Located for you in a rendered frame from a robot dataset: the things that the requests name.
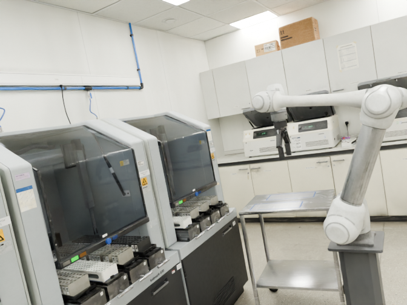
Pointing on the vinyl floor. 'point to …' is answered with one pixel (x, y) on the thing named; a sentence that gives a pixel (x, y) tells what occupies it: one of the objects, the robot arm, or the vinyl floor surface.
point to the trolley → (304, 200)
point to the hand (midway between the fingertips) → (285, 155)
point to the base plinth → (323, 219)
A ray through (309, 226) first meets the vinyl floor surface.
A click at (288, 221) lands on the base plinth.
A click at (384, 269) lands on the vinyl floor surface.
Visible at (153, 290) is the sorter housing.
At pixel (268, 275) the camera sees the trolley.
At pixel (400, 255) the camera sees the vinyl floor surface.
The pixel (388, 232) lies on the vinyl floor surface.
